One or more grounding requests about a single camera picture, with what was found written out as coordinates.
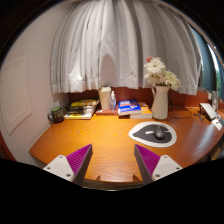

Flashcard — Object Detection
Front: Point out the white daisy flower bunch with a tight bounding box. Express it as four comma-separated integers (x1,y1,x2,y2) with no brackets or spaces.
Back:
143,56,182,92

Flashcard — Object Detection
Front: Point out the thick black book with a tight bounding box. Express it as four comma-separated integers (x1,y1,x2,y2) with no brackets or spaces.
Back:
65,108,95,115

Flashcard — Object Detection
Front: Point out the yellow cover book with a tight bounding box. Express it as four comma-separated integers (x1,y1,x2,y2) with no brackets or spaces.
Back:
70,98,100,107

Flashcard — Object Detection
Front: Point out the clear spray bottle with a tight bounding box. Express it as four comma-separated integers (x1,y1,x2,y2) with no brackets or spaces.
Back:
109,90,118,112

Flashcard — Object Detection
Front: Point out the dark green-lined mug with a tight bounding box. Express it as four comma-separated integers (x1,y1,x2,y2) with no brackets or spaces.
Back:
47,105,65,124

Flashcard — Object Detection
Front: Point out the yellow and white book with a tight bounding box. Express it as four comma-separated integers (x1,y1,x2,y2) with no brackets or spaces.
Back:
63,111,96,120

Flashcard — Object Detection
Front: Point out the cream tumbler with lid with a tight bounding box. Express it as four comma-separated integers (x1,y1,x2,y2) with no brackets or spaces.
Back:
97,86,112,111

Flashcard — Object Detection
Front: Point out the white and grey mouse pad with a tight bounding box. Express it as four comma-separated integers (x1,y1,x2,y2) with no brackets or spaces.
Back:
128,120,178,148

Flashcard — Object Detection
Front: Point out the white ceramic vase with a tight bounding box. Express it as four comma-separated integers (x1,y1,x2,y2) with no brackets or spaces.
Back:
150,85,171,121

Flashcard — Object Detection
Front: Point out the black cable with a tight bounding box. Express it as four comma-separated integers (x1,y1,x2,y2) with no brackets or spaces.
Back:
167,89,195,120

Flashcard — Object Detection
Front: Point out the thin black book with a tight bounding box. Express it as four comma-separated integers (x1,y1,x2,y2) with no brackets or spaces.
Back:
66,104,97,111

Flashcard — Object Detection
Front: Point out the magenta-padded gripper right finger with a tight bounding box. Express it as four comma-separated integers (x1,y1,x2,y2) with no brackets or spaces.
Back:
133,143,184,184

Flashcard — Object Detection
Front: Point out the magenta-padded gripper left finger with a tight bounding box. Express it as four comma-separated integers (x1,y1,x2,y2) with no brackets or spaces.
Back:
43,143,94,185

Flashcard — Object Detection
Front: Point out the orange cover book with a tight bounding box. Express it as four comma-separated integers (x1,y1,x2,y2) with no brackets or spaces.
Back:
129,101,154,120

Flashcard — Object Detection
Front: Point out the white flat electronic device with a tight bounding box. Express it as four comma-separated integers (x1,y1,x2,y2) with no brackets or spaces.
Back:
199,102,218,121

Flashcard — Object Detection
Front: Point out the black computer mouse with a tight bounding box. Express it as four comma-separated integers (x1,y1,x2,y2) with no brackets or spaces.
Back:
152,124,167,141

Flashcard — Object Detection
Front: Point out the red flat book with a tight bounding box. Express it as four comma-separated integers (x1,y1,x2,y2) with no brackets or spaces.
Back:
95,108,119,116

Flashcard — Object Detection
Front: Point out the white pleated curtain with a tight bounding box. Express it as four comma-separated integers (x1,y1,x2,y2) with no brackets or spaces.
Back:
49,0,203,96

